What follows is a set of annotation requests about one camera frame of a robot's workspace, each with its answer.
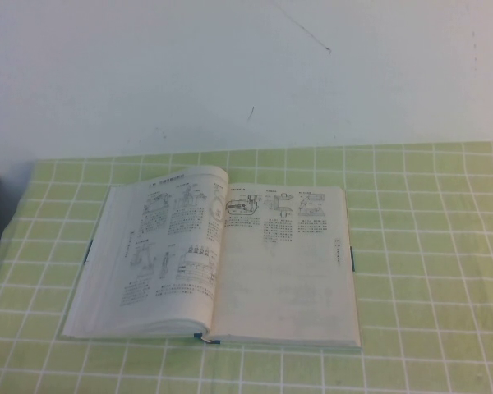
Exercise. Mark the book with technical drawings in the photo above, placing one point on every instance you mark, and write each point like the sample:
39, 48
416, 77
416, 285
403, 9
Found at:
246, 262

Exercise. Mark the green checked tablecloth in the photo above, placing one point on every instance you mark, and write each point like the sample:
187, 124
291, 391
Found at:
427, 287

